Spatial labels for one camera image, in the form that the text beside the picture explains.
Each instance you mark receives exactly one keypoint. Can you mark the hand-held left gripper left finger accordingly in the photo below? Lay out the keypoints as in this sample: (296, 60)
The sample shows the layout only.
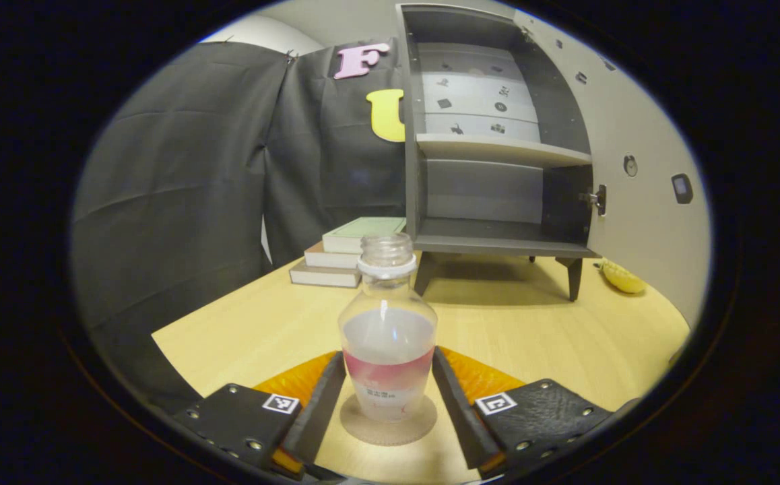
(322, 411)

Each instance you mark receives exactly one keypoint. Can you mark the yellow plush toy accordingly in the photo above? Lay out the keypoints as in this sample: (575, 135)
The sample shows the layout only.
(624, 277)

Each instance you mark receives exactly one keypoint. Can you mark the round brown coaster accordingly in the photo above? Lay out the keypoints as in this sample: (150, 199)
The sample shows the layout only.
(390, 432)

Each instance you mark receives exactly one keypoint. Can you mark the black backdrop cloth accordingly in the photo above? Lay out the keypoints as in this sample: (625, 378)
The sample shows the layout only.
(188, 175)

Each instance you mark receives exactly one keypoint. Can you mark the brown cover book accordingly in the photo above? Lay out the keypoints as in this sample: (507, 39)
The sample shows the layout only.
(329, 258)

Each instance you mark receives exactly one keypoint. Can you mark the grey cabinet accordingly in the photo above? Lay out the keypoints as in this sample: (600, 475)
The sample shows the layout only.
(484, 195)

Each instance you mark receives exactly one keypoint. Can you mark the green cover book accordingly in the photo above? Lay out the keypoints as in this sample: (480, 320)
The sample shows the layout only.
(363, 232)

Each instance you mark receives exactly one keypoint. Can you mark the clear plastic bottle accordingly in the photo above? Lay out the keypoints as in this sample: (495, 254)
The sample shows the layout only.
(388, 337)

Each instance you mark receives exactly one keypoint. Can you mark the grey cover book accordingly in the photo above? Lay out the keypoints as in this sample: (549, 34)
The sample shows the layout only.
(322, 275)

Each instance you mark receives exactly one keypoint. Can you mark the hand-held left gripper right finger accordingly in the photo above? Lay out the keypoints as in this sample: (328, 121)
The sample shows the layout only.
(454, 411)

